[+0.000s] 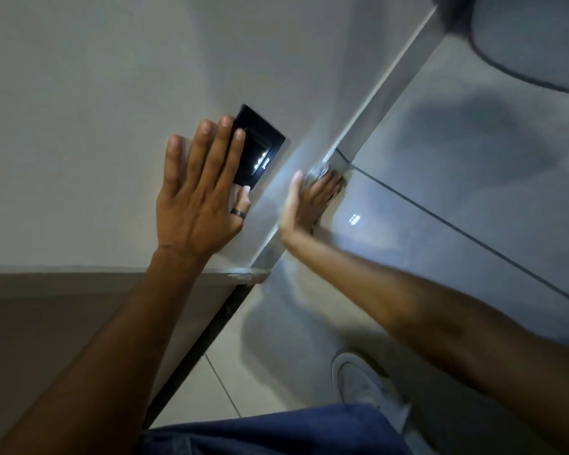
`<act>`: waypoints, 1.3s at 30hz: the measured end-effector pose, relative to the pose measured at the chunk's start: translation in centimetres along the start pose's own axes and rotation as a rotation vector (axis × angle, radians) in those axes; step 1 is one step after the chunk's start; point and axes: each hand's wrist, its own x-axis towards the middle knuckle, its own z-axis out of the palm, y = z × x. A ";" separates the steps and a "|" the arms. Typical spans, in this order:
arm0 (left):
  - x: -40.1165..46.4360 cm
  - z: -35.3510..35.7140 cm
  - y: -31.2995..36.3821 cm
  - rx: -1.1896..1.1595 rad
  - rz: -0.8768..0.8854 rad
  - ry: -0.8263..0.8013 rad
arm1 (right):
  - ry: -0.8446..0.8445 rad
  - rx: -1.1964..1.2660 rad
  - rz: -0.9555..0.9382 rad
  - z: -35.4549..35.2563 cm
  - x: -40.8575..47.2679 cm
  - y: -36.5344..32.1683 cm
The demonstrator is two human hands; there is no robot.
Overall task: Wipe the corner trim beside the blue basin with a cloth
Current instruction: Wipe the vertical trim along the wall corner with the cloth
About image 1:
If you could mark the person's left hand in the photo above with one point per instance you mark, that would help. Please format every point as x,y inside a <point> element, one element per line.
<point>194,203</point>

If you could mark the person's right hand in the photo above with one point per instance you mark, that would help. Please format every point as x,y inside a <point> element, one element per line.
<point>303,206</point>

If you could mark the striped white cleaning cloth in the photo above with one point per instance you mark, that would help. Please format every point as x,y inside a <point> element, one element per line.
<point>316,172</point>

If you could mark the person's right forearm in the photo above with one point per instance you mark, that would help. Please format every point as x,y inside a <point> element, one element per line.
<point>455,326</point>

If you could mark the person's right white sneaker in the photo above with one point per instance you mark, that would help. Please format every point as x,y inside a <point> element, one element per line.
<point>365,383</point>

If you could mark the person's blue jeans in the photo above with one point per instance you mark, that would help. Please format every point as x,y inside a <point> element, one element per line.
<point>275,433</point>

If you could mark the round grey stool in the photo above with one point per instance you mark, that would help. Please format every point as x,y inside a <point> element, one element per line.
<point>536,37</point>

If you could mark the black wall socket plate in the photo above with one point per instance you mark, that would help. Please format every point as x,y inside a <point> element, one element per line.
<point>263,142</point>

